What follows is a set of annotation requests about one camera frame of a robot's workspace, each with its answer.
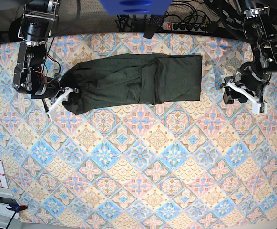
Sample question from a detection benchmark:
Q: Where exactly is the green long-sleeve T-shirt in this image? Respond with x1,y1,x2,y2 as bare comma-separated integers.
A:
60,53,202,115

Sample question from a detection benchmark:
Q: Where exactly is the colourful patterned tablecloth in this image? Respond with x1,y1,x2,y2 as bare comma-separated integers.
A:
0,33,277,229

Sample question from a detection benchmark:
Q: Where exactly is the black round stool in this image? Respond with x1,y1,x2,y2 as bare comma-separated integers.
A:
8,17,22,42

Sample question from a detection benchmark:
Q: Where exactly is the blue clamp bottom left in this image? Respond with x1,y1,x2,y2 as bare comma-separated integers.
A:
5,204,28,229

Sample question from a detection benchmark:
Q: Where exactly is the black remote control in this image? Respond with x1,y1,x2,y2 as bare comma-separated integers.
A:
143,15,164,39

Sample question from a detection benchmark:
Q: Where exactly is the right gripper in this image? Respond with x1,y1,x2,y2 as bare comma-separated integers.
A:
31,77,80,121

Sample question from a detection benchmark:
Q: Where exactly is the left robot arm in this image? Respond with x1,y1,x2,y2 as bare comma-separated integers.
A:
220,0,277,115

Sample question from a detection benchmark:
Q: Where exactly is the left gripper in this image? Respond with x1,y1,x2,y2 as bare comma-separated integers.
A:
221,62,271,114

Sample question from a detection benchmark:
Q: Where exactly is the white power strip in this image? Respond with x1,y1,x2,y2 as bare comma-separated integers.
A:
162,22,206,32

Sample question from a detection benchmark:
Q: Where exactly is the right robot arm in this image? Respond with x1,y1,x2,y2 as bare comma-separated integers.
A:
13,0,79,121

